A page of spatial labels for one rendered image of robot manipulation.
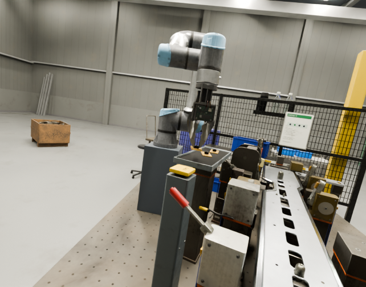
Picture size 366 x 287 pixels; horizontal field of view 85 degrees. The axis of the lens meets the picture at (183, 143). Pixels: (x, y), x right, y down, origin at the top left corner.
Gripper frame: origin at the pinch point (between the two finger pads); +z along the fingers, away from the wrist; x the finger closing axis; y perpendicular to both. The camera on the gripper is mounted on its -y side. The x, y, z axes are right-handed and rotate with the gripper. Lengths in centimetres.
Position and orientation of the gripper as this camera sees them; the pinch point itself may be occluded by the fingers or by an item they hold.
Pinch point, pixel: (196, 143)
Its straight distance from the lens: 71.5
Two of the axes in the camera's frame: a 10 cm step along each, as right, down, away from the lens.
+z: -1.5, 9.8, 1.5
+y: -0.1, 1.5, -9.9
